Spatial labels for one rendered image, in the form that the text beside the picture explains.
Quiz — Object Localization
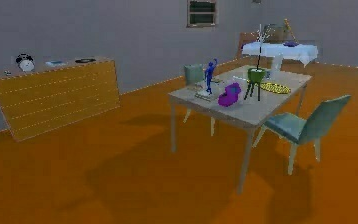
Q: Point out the pale flat book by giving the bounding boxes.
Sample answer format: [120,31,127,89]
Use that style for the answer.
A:
[194,91,219,103]

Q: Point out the teal chair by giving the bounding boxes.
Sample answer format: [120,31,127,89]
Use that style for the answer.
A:
[182,63,217,137]
[252,94,352,176]

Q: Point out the blue figure statue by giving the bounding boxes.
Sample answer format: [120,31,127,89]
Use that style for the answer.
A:
[204,58,219,96]

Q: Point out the purple blob object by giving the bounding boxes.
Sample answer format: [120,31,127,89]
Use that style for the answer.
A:
[217,82,243,108]

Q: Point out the grey dining table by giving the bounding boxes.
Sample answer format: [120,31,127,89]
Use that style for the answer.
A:
[167,64,313,195]

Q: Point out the green pot bare plant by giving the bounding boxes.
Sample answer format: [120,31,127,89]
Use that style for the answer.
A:
[243,23,272,102]

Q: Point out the yellow patterned cloth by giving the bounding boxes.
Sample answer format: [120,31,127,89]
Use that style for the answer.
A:
[260,81,292,96]

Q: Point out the wood framed window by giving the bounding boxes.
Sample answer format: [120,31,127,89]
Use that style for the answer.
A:
[186,0,219,29]

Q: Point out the table with white cloth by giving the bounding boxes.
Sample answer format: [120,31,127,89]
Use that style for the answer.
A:
[241,41,320,69]

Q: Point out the wooden chest of drawers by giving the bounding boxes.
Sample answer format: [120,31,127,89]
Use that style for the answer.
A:
[0,56,121,143]

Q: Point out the brown basket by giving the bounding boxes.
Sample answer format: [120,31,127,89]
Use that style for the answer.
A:
[265,23,288,44]

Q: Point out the blue book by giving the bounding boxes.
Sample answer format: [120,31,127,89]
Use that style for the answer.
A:
[45,59,67,67]

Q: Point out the yellow tall figure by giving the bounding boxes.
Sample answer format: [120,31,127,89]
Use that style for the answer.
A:
[283,18,298,43]

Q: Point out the white alarm clock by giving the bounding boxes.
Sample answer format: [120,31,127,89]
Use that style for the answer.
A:
[15,53,36,73]

